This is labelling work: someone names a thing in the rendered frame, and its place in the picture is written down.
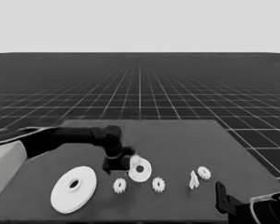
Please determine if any small white T-shaped piece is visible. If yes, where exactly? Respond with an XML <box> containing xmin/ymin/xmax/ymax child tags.
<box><xmin>189</xmin><ymin>170</ymin><xmax>201</xmax><ymax>190</ymax></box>

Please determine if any large thick white disc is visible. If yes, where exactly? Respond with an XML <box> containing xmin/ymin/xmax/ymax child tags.
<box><xmin>49</xmin><ymin>165</ymin><xmax>98</xmax><ymax>215</ymax></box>

